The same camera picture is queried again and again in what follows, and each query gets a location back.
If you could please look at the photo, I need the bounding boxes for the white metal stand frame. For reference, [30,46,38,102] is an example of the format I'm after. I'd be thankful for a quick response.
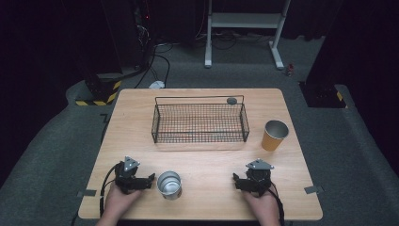
[203,0,292,71]

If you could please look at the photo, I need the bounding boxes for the person's left hand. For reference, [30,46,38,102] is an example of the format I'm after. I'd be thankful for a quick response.
[101,183,143,219]

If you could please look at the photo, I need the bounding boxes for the dark equipment rack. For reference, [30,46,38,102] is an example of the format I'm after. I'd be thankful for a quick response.
[131,0,157,71]

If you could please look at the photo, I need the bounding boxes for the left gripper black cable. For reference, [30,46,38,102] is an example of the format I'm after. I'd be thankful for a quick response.
[99,162,122,218]

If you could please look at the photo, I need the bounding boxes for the black stand base yellow mark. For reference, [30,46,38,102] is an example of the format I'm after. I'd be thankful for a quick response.
[298,81,348,109]

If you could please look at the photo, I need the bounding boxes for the person's right hand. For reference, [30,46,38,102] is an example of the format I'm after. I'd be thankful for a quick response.
[242,187,281,221]

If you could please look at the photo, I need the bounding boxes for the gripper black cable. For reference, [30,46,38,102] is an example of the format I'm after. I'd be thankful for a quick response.
[268,181,286,226]
[99,162,122,218]

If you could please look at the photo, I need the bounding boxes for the tangle of floor cables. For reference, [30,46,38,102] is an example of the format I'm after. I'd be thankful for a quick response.
[195,28,275,51]

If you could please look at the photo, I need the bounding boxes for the silver metal cup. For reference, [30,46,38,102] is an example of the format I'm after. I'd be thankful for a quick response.
[156,170,184,202]

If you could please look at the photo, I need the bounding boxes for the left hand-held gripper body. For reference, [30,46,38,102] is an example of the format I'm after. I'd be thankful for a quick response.
[114,155,141,195]

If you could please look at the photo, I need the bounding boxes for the black floor cable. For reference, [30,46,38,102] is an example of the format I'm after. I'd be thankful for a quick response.
[134,42,174,89]

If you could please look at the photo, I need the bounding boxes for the orange metal cup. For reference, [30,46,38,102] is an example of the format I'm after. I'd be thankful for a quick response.
[261,120,290,153]

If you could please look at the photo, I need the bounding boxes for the black yellow striped stand base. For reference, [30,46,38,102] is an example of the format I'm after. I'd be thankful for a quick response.
[74,73,123,107]

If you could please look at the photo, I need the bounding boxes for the black wire basket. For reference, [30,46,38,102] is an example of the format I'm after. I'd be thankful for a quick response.
[151,94,251,145]

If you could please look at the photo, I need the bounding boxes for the grey tape strip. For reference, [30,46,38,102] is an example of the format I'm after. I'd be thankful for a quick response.
[76,188,98,198]
[303,185,325,195]

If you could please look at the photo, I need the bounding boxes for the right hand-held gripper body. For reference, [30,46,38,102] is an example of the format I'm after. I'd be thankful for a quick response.
[245,157,275,199]

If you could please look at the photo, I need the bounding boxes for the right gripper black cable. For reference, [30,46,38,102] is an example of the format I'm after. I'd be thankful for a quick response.
[268,181,286,226]

